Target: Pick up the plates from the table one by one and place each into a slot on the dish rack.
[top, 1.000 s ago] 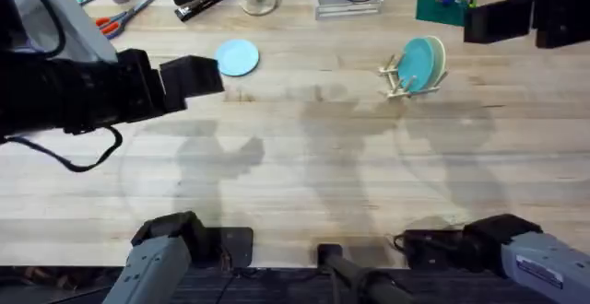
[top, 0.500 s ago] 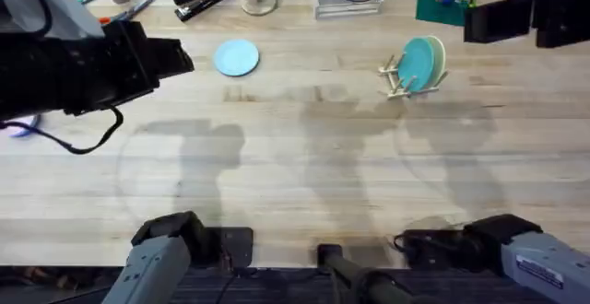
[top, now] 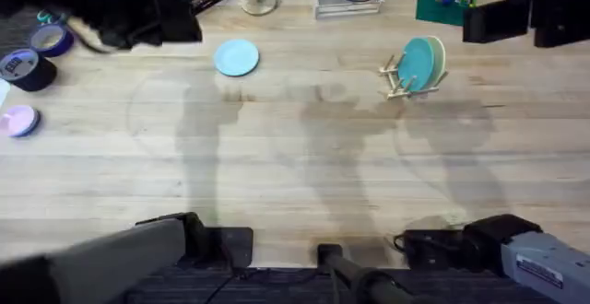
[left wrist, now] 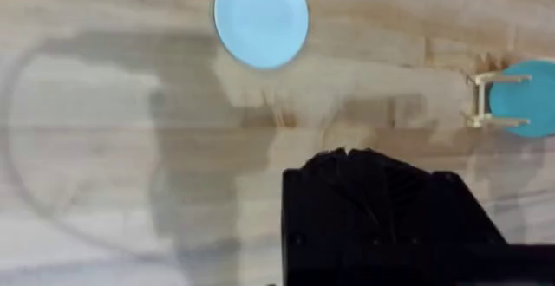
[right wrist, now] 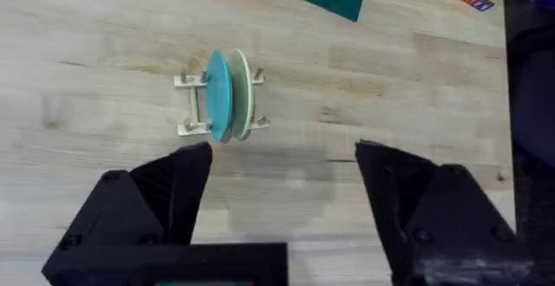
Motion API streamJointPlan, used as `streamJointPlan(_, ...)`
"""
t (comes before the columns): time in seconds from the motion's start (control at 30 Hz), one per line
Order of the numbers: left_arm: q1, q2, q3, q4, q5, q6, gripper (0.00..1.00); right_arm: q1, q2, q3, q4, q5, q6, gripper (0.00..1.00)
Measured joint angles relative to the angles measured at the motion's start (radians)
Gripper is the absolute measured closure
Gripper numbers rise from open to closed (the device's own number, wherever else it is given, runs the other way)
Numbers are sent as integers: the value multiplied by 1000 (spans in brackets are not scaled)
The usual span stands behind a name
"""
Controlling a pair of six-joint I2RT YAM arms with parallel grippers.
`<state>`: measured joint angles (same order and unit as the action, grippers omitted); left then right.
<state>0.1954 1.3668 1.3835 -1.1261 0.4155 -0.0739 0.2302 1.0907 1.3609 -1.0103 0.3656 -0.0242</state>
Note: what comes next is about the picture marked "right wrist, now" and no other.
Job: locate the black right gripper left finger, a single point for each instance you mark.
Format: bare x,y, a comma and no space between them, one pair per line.
143,208

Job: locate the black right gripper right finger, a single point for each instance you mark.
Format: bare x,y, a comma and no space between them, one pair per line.
442,221

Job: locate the small wooden peg rack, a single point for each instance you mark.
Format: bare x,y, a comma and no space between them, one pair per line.
195,104

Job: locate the blue plate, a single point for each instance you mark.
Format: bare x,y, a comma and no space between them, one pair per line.
219,96

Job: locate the pale green plate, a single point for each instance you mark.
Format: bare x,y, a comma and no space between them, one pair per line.
241,95

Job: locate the black upright post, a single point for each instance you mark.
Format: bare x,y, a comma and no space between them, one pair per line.
532,117

